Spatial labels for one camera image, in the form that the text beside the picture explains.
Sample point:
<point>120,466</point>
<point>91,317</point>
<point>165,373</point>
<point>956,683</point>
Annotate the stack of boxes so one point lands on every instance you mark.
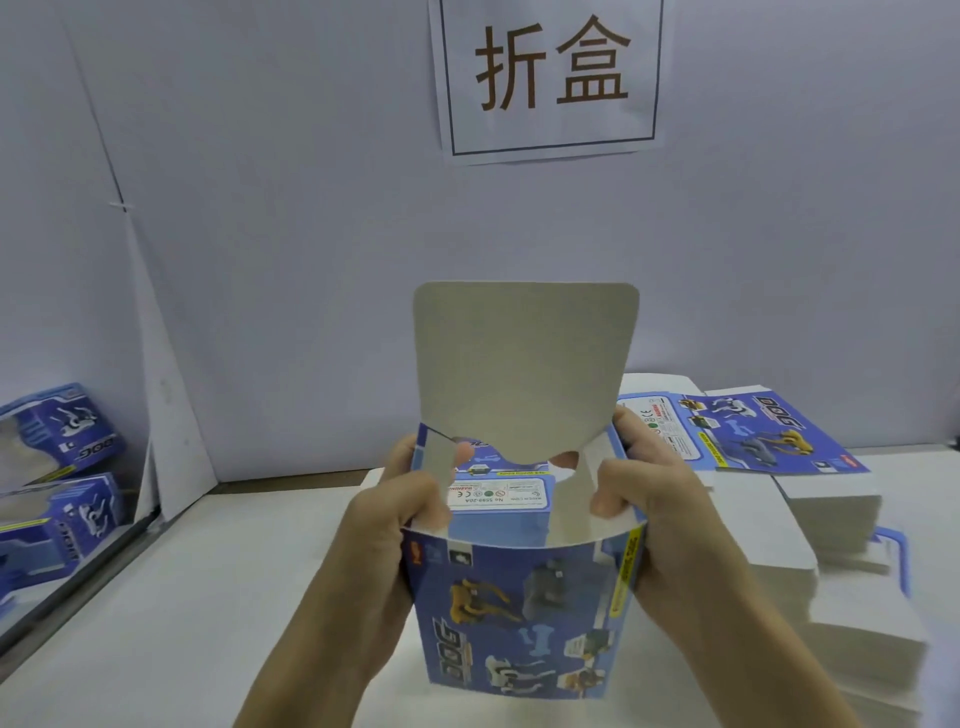
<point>840,600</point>

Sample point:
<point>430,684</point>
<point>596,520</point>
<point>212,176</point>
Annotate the person's right forearm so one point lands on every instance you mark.
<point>773,675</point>

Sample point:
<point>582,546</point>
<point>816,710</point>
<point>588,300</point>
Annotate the pile of blue boxes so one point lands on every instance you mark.
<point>53,435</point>

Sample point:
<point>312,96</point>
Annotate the blue dog-print cardboard box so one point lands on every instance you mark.
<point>525,360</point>

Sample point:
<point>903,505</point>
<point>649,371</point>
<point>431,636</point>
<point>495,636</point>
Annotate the person's right hand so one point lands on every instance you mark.
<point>675,525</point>

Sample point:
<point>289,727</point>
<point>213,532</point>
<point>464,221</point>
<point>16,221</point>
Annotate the person's left hand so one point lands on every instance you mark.
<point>375,548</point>

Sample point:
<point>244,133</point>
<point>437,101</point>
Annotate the white paper wall sign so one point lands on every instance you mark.
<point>552,132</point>

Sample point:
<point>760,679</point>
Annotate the person's left forearm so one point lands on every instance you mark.
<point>300,675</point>

